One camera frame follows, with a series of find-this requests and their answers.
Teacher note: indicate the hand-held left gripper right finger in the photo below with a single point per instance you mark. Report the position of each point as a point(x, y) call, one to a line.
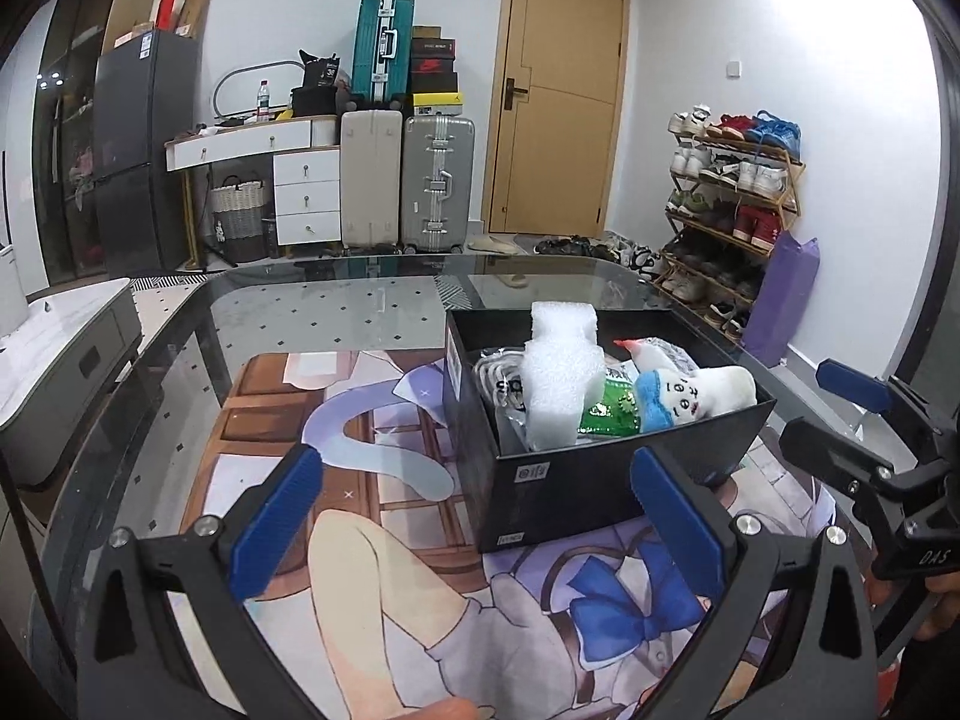
point(675, 521)

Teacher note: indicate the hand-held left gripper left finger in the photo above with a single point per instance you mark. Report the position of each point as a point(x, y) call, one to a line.
point(277, 521)

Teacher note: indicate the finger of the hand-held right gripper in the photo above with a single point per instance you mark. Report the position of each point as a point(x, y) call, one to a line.
point(851, 384)
point(817, 450)

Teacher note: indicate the black cardboard box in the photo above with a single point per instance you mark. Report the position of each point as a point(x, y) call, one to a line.
point(600, 480)

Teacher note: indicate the white and blue plush toy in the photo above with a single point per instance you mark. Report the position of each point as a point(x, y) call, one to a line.
point(697, 397)

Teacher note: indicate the green gel pack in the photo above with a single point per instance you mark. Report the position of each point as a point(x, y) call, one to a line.
point(611, 409)

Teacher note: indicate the white packet with red zip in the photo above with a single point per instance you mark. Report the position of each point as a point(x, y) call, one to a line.
point(660, 354)

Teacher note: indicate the white foam block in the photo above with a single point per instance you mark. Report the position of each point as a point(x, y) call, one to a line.
point(559, 382)

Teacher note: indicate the bag of white shoelaces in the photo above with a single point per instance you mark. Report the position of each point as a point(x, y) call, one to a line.
point(502, 390)

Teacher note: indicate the person's right hand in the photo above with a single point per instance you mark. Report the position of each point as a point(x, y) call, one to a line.
point(949, 604)

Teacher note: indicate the person's left hand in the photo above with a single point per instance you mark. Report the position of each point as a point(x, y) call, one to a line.
point(442, 711)

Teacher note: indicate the purple bag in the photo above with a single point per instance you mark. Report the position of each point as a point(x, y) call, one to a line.
point(784, 300)

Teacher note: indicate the printed cartoon desk mat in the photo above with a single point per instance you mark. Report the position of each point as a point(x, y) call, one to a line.
point(255, 405)

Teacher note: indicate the wooden shoe rack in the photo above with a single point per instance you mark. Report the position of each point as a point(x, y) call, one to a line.
point(791, 187)

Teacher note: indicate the collection of shoes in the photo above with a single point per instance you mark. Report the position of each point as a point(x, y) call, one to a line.
point(750, 176)

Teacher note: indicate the grey low cabinet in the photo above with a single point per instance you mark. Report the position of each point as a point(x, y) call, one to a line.
point(67, 382)

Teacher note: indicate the black and white sneakers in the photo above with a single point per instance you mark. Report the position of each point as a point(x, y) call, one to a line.
point(634, 255)

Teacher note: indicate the black white striped rug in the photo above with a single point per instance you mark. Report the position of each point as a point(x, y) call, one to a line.
point(169, 283)

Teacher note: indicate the dark sandals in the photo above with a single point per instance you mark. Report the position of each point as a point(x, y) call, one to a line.
point(566, 246)

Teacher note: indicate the wicker basket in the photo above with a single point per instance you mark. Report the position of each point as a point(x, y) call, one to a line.
point(240, 217)

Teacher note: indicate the white desk with drawers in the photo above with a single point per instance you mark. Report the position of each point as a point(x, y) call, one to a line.
point(304, 195)

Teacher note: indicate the beige slippers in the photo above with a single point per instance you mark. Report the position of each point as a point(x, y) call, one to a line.
point(495, 244)

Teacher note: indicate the beige suitcase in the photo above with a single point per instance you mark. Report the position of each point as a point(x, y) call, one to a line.
point(371, 180)

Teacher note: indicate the silver suitcase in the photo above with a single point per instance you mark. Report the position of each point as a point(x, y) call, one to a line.
point(435, 187)

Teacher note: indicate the wooden door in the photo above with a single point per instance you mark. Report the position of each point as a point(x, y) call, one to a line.
point(559, 127)

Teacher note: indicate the black refrigerator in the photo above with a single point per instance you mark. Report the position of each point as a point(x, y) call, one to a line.
point(142, 150)

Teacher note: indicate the dark glass display cabinet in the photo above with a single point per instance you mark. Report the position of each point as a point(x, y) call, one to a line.
point(71, 165)

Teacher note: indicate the clear water bottle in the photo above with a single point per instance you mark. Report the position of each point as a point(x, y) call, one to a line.
point(263, 103)

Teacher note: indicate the black fabric bag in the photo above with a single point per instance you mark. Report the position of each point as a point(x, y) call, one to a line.
point(315, 101)

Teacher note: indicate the yellow and black shoe box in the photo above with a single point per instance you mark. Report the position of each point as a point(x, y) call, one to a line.
point(437, 105)

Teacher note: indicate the black printed paper bag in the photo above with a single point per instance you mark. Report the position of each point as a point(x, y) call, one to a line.
point(321, 71)

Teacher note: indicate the plain black shoe box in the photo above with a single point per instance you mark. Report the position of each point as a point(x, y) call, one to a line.
point(433, 85)

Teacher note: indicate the teal suitcase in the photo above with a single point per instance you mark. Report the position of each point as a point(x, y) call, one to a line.
point(375, 52)

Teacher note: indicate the black shoe box red logo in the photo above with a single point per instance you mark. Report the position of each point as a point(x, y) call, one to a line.
point(433, 67)

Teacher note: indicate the black shoe box white label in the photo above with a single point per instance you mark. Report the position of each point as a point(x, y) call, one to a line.
point(433, 49)

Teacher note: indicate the brown flat carton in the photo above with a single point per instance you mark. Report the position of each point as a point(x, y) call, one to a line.
point(196, 15)

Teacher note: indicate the dark brown shoe box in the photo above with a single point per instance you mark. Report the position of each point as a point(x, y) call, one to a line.
point(432, 32)

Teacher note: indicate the red flat box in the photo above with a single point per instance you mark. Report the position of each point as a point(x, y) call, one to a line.
point(168, 11)

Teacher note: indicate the grey oval tube frame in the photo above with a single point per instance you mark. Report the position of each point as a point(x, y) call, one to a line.
point(223, 82)

